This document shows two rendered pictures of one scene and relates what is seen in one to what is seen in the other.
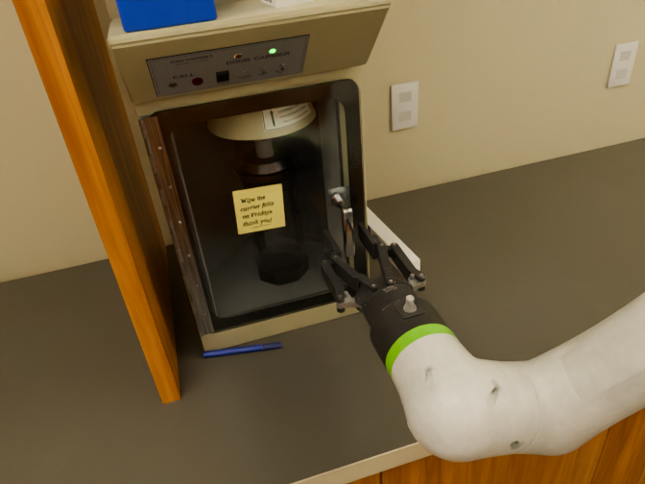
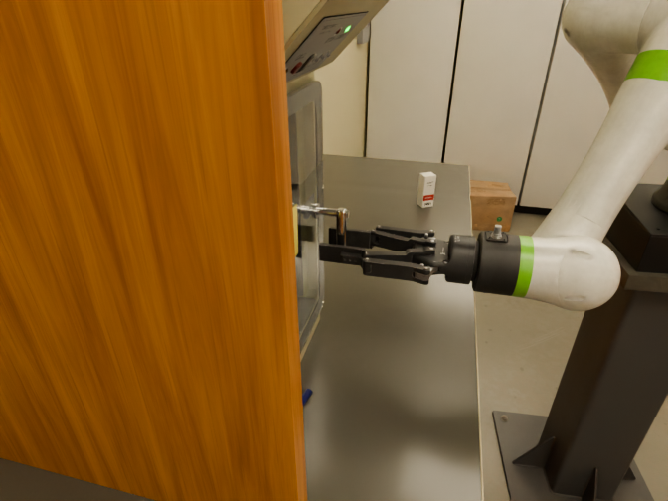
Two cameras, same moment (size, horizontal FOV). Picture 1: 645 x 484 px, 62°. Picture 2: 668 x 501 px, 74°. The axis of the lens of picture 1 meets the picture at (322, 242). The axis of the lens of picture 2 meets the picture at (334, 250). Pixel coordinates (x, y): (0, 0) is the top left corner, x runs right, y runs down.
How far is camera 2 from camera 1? 0.69 m
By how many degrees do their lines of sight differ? 52
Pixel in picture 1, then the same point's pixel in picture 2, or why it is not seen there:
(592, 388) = (606, 216)
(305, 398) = (389, 404)
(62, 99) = (277, 74)
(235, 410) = (365, 465)
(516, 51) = not seen: hidden behind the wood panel
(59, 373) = not seen: outside the picture
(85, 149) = (285, 166)
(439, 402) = (603, 260)
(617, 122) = not seen: hidden behind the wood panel
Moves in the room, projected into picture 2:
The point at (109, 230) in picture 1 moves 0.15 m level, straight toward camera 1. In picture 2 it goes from (290, 301) to (476, 308)
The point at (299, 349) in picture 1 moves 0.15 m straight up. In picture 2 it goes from (324, 382) to (323, 309)
